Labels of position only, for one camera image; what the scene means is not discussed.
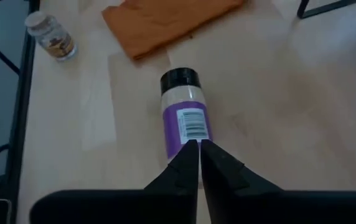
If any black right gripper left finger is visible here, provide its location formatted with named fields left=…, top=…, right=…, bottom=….
left=29, top=139, right=200, bottom=224

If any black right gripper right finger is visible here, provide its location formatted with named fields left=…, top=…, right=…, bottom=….
left=200, top=139, right=356, bottom=224

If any purple label black lid jar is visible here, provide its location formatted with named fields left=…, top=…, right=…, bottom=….
left=160, top=67, right=213, bottom=162

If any orange cloth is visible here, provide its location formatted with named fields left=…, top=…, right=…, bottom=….
left=101, top=0, right=246, bottom=61

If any small clear white lid jar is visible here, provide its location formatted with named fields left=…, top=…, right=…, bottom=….
left=24, top=11, right=78, bottom=62

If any black metal table frame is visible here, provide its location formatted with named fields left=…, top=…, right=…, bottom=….
left=0, top=0, right=41, bottom=224

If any wooden shelf with black frame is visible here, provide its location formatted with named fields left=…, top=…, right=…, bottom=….
left=296, top=0, right=356, bottom=19

